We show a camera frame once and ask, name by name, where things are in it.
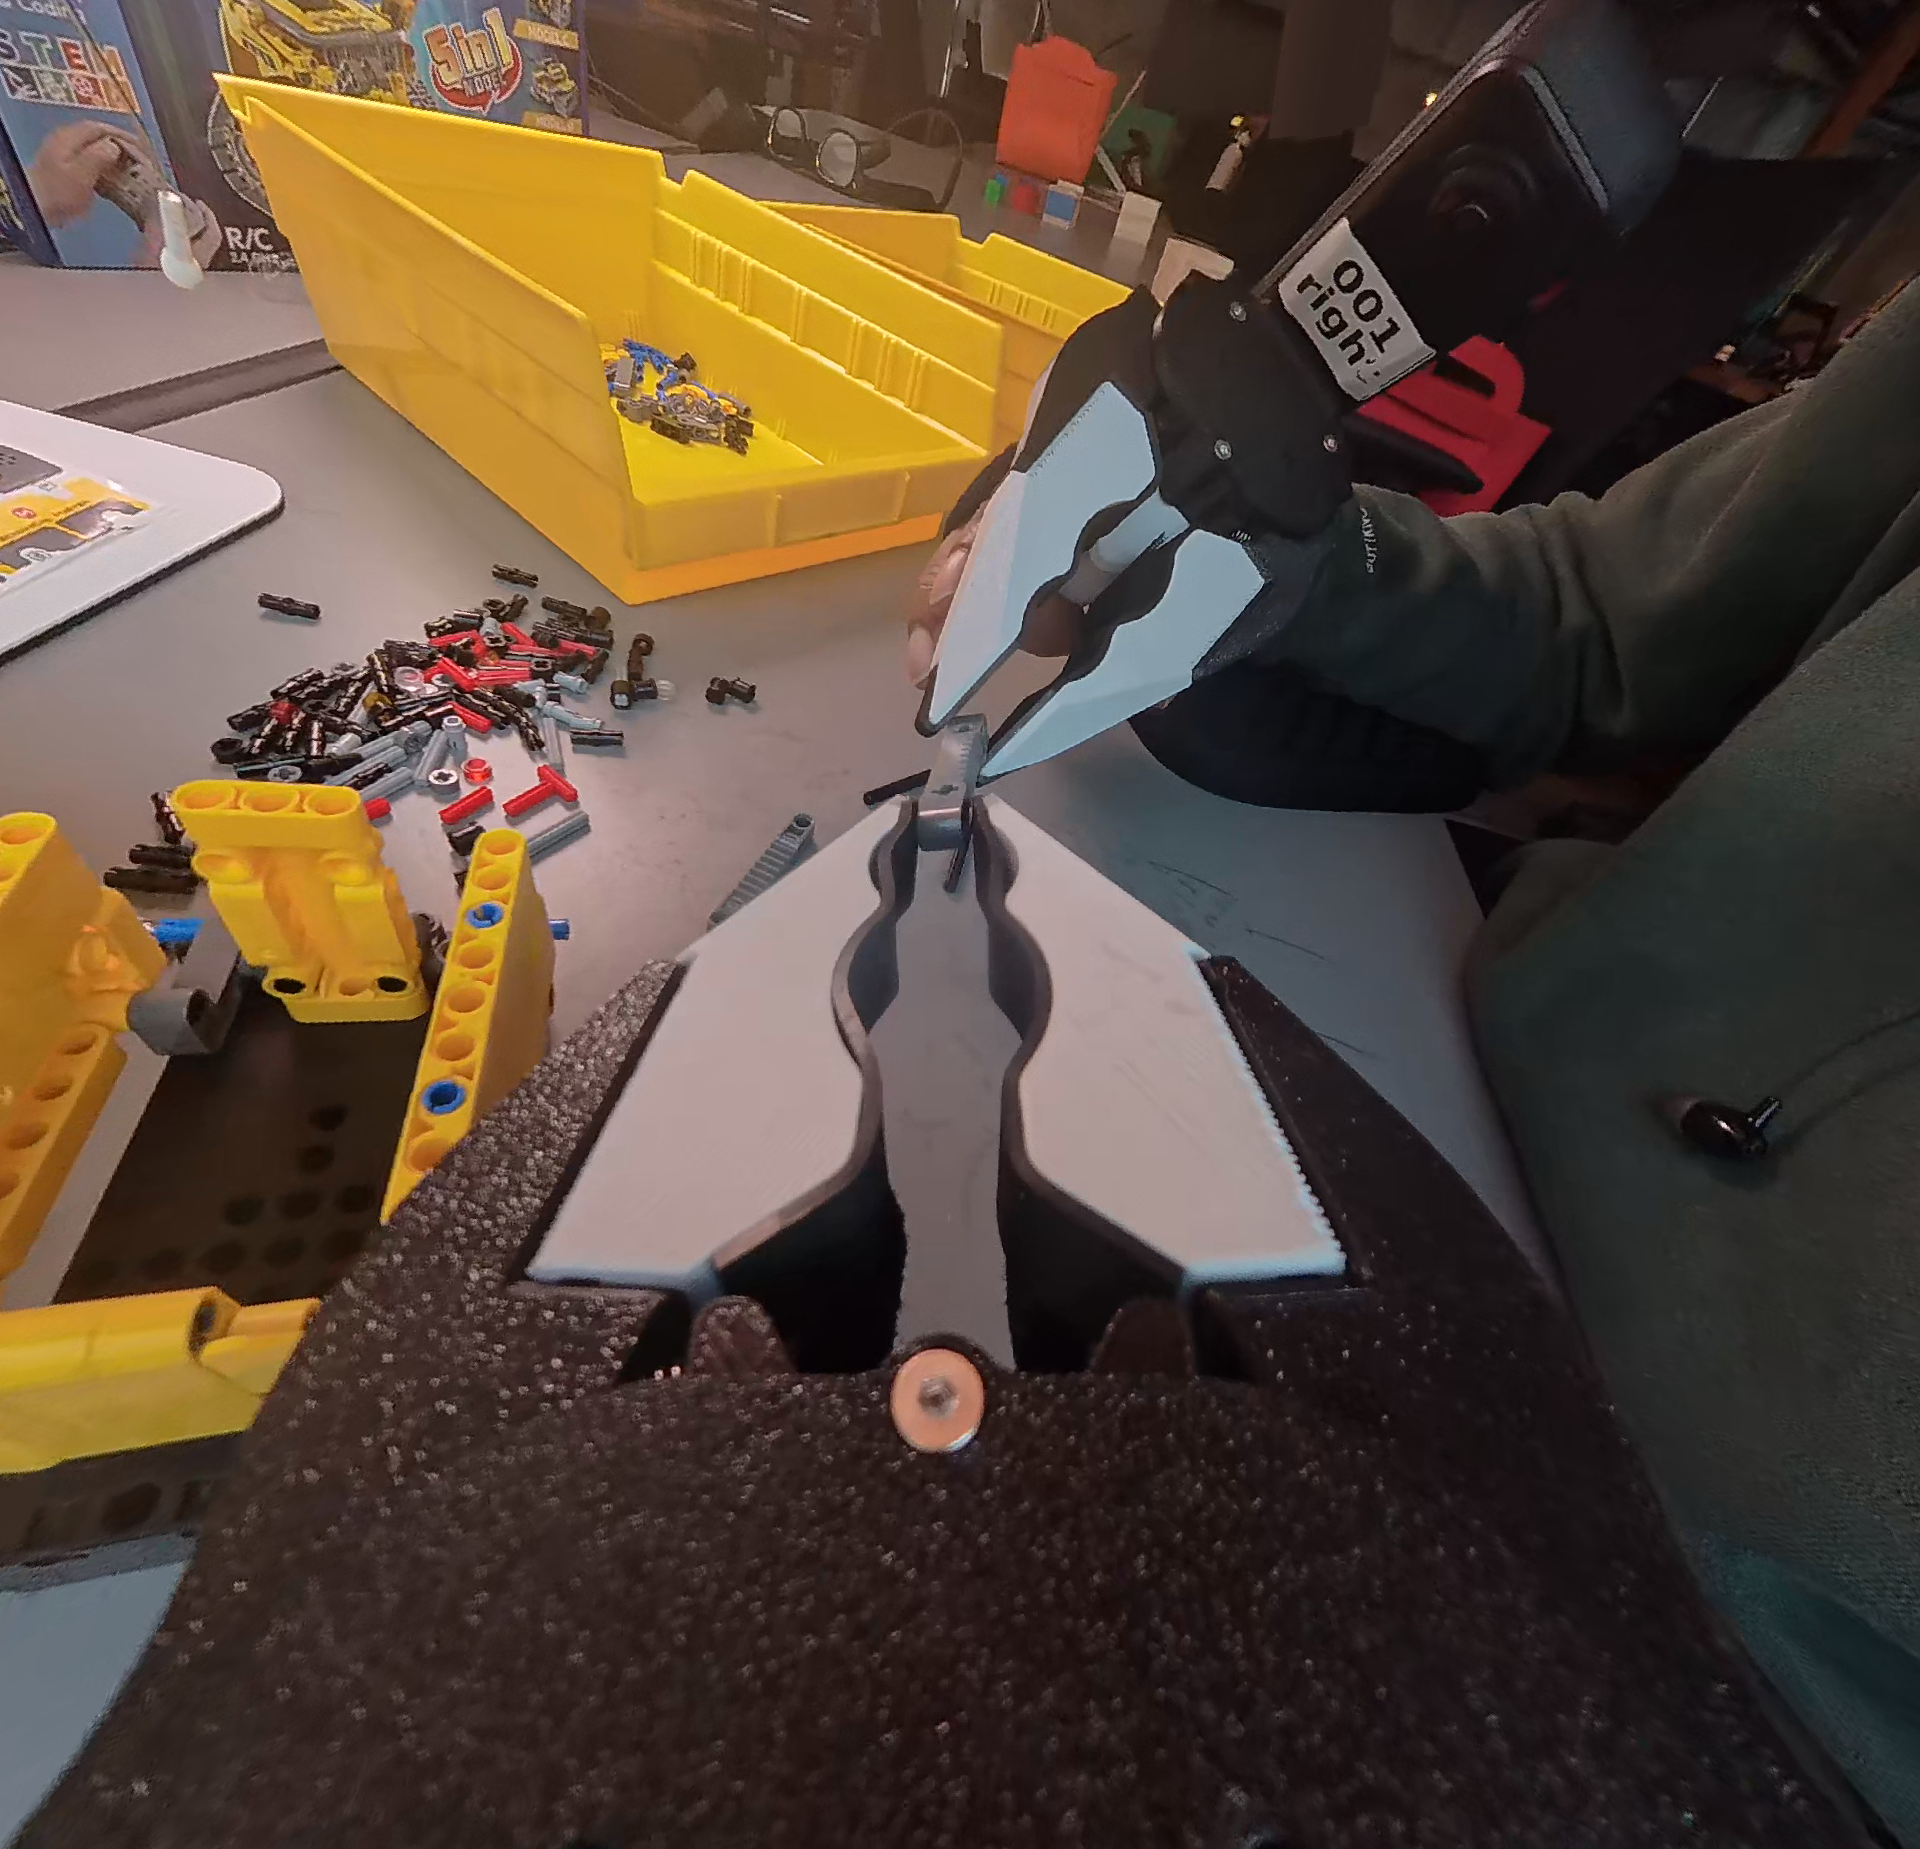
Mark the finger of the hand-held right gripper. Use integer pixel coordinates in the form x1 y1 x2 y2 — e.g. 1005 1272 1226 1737
970 519 1275 784
912 380 1165 735

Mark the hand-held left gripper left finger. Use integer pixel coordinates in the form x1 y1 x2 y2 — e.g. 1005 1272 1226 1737
528 800 917 1372

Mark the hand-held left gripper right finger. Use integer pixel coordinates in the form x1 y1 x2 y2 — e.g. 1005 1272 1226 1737
973 800 1347 1372

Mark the grey lego gear rack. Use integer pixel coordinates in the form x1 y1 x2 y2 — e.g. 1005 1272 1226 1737
706 814 819 931
912 712 998 850

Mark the yellow black lego model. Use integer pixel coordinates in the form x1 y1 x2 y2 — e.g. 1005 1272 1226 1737
0 781 561 1569

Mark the yellow plastic bin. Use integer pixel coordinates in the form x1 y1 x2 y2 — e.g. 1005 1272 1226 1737
212 73 1008 604
766 202 1134 454

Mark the person's right forearm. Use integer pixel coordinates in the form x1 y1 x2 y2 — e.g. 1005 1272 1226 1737
1123 289 1920 819

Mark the pile of mixed lego parts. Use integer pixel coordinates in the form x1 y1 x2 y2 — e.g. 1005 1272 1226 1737
606 338 759 462

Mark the pile of small lego pins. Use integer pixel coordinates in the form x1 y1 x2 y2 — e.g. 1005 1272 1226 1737
103 564 759 901

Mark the blue lego set box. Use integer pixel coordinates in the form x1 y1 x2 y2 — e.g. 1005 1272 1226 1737
0 0 592 275

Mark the lego sticker sheet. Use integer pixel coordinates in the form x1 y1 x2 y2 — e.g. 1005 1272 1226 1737
0 446 159 591

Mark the person's right hand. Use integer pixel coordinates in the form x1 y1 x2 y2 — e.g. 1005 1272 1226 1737
903 506 998 696

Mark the orange plastic container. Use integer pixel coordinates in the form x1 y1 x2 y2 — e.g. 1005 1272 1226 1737
998 40 1121 178

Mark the instruction booklet on stand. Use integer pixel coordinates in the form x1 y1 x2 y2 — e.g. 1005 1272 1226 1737
0 187 287 660

